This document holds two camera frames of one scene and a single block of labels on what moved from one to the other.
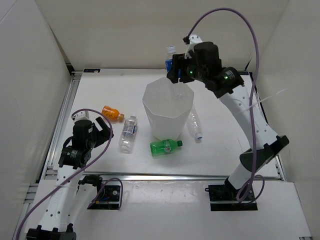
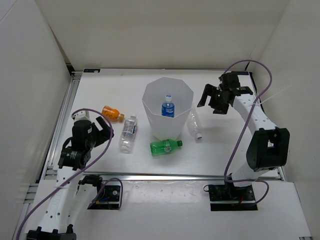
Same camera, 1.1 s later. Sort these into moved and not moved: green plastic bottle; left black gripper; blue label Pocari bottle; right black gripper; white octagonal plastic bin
Moved: blue label Pocari bottle; right black gripper
Not moved: green plastic bottle; left black gripper; white octagonal plastic bin
